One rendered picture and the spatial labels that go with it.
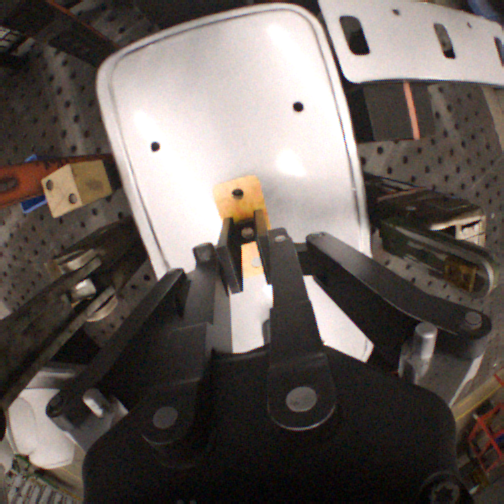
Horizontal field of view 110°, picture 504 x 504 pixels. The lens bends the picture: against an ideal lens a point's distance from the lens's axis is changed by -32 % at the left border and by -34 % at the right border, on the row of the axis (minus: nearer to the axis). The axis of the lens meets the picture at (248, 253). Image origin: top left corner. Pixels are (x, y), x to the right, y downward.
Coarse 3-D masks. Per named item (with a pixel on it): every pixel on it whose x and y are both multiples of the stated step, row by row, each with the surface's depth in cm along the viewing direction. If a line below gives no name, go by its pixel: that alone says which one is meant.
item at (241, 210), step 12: (240, 180) 20; (252, 180) 20; (216, 192) 20; (228, 192) 20; (252, 192) 20; (216, 204) 20; (228, 204) 20; (240, 204) 20; (252, 204) 20; (264, 204) 20; (228, 216) 21; (240, 216) 21; (252, 216) 21; (240, 228) 20; (252, 228) 20; (240, 240) 21; (252, 240) 21; (252, 252) 22; (252, 276) 23
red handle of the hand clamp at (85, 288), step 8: (80, 280) 18; (88, 280) 19; (72, 288) 18; (80, 288) 18; (88, 288) 19; (96, 288) 19; (72, 296) 18; (80, 296) 18; (88, 296) 19; (72, 304) 18; (0, 320) 15
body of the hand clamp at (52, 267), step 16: (112, 224) 29; (128, 224) 28; (80, 240) 26; (96, 240) 22; (112, 240) 23; (128, 240) 27; (64, 256) 19; (112, 256) 23; (128, 256) 26; (144, 256) 30; (48, 272) 20; (96, 272) 22; (112, 272) 22; (128, 272) 25
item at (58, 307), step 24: (96, 264) 19; (48, 288) 15; (24, 312) 12; (48, 312) 15; (72, 312) 17; (0, 336) 10; (24, 336) 12; (48, 336) 14; (0, 360) 10; (24, 360) 12; (48, 360) 13; (0, 384) 9; (24, 384) 10; (0, 408) 7; (0, 432) 6
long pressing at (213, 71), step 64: (128, 64) 18; (192, 64) 18; (256, 64) 19; (320, 64) 18; (128, 128) 20; (192, 128) 21; (256, 128) 21; (320, 128) 21; (128, 192) 22; (192, 192) 23; (320, 192) 23; (192, 256) 25; (256, 320) 28; (320, 320) 28
